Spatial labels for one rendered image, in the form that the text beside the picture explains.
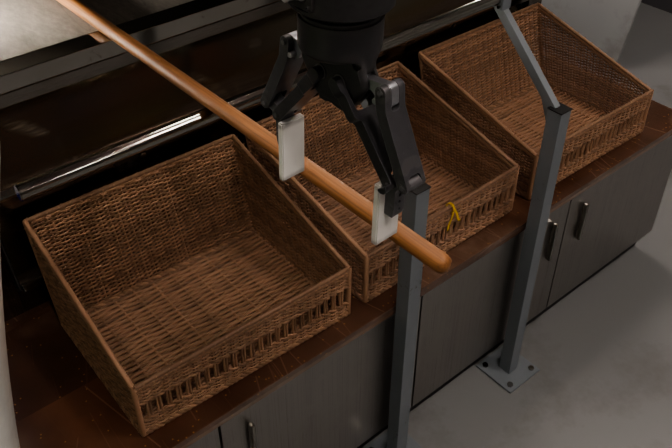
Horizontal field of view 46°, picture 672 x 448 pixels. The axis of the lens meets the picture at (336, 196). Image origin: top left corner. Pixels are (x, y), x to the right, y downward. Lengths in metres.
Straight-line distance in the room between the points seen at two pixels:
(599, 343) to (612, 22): 1.98
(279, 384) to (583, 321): 1.31
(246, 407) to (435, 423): 0.82
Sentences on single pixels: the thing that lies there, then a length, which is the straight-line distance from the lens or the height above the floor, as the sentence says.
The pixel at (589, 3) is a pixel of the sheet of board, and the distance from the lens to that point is 4.34.
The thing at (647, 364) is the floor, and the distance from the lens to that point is 2.75.
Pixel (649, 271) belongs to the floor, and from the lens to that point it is 3.07.
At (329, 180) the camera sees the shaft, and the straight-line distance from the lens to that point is 1.27.
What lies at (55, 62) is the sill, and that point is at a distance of 1.76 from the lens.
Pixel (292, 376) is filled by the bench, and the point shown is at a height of 0.56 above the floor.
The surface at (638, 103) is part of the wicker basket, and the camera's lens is 2.57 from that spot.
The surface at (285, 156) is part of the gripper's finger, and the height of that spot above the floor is 1.49.
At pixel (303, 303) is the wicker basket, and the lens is 1.77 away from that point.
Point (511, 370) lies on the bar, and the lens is 2.59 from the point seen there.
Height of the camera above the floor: 1.96
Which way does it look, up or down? 38 degrees down
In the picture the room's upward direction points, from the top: straight up
